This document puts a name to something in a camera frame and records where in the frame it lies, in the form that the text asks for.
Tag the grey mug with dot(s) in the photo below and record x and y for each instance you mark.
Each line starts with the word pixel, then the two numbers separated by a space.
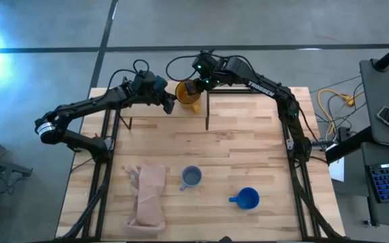
pixel 191 177

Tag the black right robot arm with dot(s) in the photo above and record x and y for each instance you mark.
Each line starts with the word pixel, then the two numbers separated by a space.
pixel 265 88

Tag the blue mug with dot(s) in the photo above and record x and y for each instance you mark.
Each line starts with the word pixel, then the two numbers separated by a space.
pixel 248 198

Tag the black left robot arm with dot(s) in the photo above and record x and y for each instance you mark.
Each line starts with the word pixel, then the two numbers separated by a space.
pixel 79 109

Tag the white paper sheet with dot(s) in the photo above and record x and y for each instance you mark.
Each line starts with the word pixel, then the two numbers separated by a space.
pixel 337 170

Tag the black metal table frame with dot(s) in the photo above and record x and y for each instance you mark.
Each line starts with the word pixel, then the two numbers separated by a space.
pixel 106 123

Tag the yellow mug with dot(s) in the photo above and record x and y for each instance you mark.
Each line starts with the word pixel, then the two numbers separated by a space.
pixel 185 98

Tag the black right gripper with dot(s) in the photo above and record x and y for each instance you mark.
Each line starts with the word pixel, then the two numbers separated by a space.
pixel 209 69

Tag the beige cloth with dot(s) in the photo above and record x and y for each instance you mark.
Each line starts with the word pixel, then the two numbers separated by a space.
pixel 147 195

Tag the grey side desk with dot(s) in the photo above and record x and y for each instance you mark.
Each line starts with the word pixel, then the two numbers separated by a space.
pixel 377 101

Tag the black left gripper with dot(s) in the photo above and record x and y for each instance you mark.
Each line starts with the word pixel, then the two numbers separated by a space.
pixel 149 86

